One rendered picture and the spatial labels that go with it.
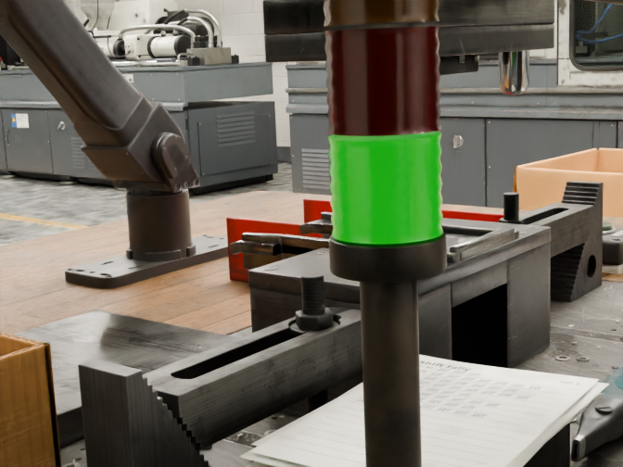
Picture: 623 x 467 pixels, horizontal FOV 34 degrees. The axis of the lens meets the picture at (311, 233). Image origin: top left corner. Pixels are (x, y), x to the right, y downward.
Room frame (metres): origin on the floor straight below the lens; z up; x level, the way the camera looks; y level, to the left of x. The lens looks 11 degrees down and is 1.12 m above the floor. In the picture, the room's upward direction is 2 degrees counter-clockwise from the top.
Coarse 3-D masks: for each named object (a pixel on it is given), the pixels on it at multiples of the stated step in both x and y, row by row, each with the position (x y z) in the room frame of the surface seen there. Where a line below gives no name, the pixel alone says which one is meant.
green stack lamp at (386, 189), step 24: (336, 144) 0.33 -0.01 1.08; (360, 144) 0.32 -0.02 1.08; (384, 144) 0.32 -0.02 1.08; (408, 144) 0.32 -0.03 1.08; (432, 144) 0.33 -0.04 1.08; (336, 168) 0.33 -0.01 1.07; (360, 168) 0.32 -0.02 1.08; (384, 168) 0.32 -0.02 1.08; (408, 168) 0.32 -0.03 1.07; (432, 168) 0.32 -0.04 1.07; (336, 192) 0.33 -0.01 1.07; (360, 192) 0.32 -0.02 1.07; (384, 192) 0.32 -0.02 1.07; (408, 192) 0.32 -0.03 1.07; (432, 192) 0.32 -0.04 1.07; (336, 216) 0.33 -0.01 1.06; (360, 216) 0.32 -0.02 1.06; (384, 216) 0.32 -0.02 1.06; (408, 216) 0.32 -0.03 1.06; (432, 216) 0.32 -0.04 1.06; (360, 240) 0.32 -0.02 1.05; (384, 240) 0.32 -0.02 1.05; (408, 240) 0.32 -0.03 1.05
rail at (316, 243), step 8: (288, 240) 0.65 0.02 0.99; (296, 240) 0.65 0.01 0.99; (304, 240) 0.65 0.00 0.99; (312, 240) 0.64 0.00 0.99; (320, 240) 0.64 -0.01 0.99; (328, 240) 0.63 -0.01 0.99; (288, 248) 0.65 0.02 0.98; (312, 248) 0.64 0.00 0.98; (288, 256) 0.65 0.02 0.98; (448, 256) 0.58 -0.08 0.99; (456, 256) 0.58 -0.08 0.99
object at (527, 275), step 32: (544, 256) 0.67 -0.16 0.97; (256, 288) 0.58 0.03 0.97; (448, 288) 0.56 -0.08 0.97; (480, 288) 0.59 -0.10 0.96; (512, 288) 0.63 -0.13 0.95; (544, 288) 0.67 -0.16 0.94; (256, 320) 0.58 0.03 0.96; (448, 320) 0.56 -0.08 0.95; (480, 320) 0.63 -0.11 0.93; (512, 320) 0.63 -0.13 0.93; (544, 320) 0.67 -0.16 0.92; (448, 352) 0.56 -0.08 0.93; (480, 352) 0.63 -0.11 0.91; (512, 352) 0.63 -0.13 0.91; (352, 384) 0.53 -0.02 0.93
